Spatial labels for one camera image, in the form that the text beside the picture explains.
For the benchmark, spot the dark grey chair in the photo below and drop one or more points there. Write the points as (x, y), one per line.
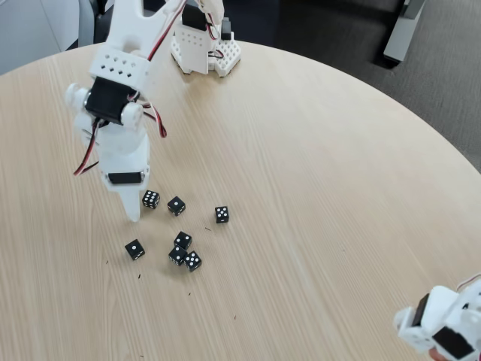
(100, 31)

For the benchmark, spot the white cabinet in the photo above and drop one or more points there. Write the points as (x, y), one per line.
(30, 30)

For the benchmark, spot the black dice showing six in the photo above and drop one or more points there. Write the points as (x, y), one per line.
(150, 198)

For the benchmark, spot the black dice showing five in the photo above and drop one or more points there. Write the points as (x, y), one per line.
(192, 261)
(221, 214)

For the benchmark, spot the black dice white pips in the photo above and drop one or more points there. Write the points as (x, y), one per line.
(175, 205)
(177, 255)

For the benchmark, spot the dark upholstered sofa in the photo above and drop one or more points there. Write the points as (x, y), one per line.
(319, 22)

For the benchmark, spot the person's hand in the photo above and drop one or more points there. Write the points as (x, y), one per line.
(436, 355)

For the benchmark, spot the black dice showing two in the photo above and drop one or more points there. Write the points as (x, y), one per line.
(182, 239)

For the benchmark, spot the black dice showing one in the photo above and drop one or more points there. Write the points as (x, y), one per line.
(134, 249)

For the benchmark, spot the grey desk leg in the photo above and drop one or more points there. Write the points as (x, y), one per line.
(398, 37)

